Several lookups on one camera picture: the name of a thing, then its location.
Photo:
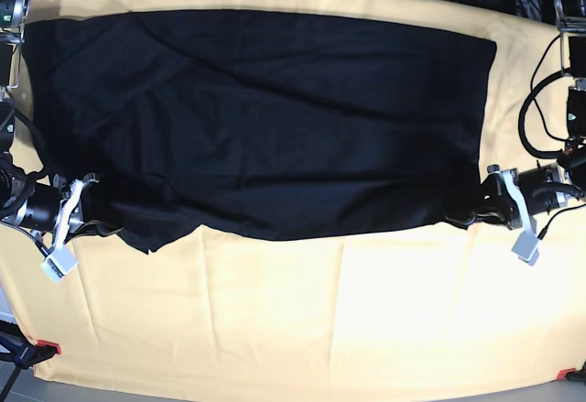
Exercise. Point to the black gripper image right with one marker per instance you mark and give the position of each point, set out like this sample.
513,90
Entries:
510,198

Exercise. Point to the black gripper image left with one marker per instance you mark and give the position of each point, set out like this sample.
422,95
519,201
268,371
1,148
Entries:
62,211

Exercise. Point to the dark navy T-shirt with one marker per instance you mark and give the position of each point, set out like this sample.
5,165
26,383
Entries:
273,126

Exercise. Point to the yellow table cloth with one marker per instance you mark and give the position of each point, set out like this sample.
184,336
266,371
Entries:
430,313

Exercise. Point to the red-black clamp left corner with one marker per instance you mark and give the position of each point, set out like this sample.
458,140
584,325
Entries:
24,355

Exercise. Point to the red-black clamp corner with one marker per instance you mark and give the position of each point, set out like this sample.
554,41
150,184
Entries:
24,355
573,375

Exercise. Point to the red-black clamp right corner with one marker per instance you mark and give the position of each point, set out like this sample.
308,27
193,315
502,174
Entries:
573,375

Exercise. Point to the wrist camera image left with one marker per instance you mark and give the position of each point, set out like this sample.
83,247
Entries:
59,263

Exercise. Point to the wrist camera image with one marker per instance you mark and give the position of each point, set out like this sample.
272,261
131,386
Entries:
526,247
59,263

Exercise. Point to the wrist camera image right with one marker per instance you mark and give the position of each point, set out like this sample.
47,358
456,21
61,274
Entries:
526,247

